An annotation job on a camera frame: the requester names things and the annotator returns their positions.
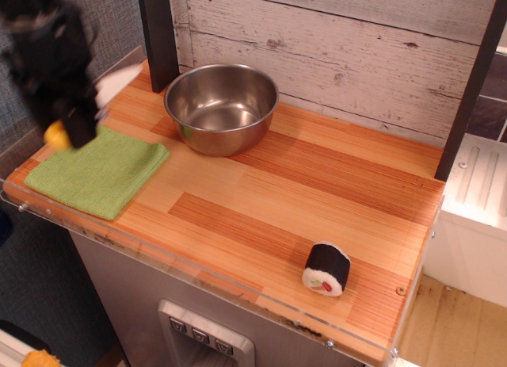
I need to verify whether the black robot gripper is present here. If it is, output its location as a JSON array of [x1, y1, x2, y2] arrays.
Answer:
[[7, 13, 98, 148]]

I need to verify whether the yellow handled white toy knife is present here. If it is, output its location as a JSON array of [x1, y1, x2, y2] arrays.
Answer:
[[43, 64, 143, 150]]

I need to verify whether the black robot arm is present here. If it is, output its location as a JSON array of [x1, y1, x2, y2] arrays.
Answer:
[[1, 0, 99, 148]]

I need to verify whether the green folded cloth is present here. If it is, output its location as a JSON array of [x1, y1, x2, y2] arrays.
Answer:
[[25, 127, 170, 220]]

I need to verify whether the stainless steel bowl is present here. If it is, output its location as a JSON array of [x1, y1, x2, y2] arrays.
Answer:
[[164, 64, 279, 157]]

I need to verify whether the clear acrylic edge guard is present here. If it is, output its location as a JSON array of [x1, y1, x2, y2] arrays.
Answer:
[[0, 176, 444, 367]]

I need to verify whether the grey toy kitchen cabinet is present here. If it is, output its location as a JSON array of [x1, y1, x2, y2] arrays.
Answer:
[[71, 233, 361, 366]]

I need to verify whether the orange plush toy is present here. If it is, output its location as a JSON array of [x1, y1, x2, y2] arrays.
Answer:
[[21, 350, 62, 367]]

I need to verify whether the silver dispenser button panel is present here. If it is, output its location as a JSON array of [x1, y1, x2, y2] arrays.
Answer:
[[158, 300, 256, 366]]

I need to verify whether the plush sushi roll toy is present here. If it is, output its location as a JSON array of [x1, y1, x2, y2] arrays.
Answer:
[[302, 243, 352, 297]]

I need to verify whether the white drainboard sink unit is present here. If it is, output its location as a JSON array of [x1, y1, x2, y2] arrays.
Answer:
[[423, 135, 506, 306]]

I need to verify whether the dark left shelf post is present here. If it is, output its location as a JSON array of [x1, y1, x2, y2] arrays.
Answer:
[[138, 0, 179, 93]]

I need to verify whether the dark shelf post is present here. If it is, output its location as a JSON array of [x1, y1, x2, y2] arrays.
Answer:
[[434, 0, 506, 182], [138, 0, 179, 93]]

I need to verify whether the dark right shelf post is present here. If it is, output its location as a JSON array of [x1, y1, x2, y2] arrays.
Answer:
[[434, 0, 506, 182]]

